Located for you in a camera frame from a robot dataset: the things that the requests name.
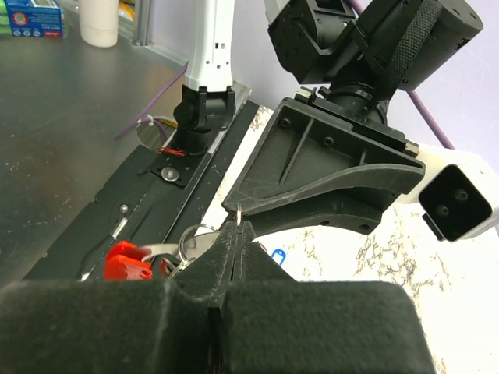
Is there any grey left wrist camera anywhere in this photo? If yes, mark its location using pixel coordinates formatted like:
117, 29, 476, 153
398, 144, 498, 242

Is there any aluminium frame rail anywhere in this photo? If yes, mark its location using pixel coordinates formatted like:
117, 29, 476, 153
132, 1, 252, 106

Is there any white red bottle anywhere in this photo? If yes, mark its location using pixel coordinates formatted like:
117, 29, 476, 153
78, 0, 119, 48

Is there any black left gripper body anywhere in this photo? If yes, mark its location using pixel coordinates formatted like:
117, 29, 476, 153
267, 1, 483, 125

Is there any blue tag small key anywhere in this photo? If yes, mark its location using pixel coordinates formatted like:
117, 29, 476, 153
262, 247, 287, 266

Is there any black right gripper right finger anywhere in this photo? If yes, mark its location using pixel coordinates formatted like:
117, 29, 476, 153
221, 221, 434, 373

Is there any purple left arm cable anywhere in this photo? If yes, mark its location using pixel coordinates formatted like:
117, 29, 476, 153
115, 0, 457, 151

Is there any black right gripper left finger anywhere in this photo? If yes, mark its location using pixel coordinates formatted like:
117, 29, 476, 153
0, 221, 237, 374

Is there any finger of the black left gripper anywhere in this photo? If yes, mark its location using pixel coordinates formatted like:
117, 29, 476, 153
249, 190, 398, 235
222, 98, 425, 215

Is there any blue green wipes pack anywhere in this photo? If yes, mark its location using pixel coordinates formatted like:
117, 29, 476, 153
1, 0, 66, 38

